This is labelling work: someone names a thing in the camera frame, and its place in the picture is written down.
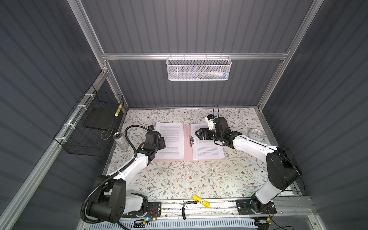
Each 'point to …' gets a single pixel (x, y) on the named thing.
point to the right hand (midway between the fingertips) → (201, 133)
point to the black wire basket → (88, 130)
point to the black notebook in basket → (100, 118)
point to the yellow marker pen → (198, 199)
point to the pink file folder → (188, 150)
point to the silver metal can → (120, 141)
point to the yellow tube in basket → (119, 109)
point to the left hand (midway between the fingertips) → (158, 139)
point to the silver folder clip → (191, 142)
